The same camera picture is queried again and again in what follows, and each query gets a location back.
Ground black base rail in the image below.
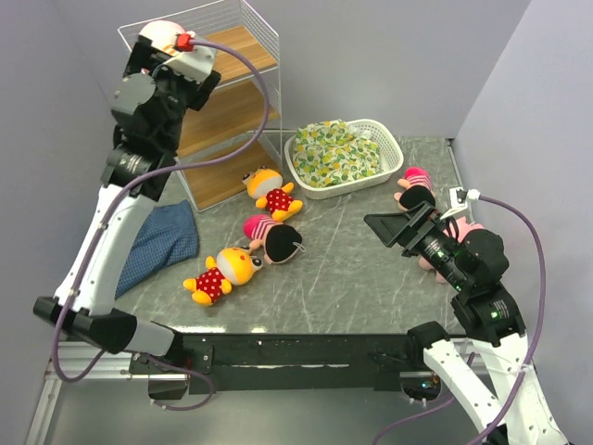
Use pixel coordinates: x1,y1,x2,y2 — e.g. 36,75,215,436
130,334,441,402

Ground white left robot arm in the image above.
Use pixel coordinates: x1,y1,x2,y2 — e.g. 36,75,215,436
33,34,221,373

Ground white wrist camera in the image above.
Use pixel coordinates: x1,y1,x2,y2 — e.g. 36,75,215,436
441,186,480,220
162,32,217,83

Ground pink plush pig striped shirt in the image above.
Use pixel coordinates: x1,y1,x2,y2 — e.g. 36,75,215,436
139,19,185,57

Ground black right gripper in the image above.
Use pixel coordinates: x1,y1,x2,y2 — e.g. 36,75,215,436
362,197,470,288

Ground black-haired doll pink striped dress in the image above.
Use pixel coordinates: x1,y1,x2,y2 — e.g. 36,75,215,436
243,214,305,264

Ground blue checked cloth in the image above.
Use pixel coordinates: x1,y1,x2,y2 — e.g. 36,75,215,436
115,200,199,299

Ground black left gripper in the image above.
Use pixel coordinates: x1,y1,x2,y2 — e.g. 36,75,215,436
128,35,220,152

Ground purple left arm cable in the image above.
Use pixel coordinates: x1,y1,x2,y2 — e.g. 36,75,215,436
51,37,271,383

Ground white plastic basket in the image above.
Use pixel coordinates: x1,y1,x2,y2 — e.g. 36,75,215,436
284,119,404,200

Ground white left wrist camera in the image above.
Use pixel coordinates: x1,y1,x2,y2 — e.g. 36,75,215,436
162,32,217,83

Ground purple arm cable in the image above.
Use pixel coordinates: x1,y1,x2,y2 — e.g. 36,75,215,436
51,37,271,383
372,194,544,445

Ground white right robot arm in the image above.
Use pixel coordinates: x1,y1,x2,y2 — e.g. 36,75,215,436
364,203,569,444

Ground purple cable loop under rail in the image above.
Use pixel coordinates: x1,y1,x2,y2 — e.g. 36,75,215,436
138,354,218,413

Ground yellow plush near shelf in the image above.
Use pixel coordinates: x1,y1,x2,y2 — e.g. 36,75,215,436
242,166,303,223

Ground lemon print cloth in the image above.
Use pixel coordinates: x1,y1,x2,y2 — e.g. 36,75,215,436
291,120,381,188

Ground black-haired doll by basket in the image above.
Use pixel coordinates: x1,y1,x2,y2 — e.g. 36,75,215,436
394,167,436,211

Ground yellow plush red dotted dress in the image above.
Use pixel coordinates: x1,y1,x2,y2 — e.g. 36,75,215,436
183,247,263,307

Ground white wire wooden shelf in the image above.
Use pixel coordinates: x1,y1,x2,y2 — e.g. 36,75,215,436
117,0,283,213

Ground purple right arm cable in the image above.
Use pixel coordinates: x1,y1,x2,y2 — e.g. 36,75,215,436
372,194,544,445

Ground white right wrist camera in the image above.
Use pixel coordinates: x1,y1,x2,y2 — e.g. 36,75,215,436
441,186,480,220

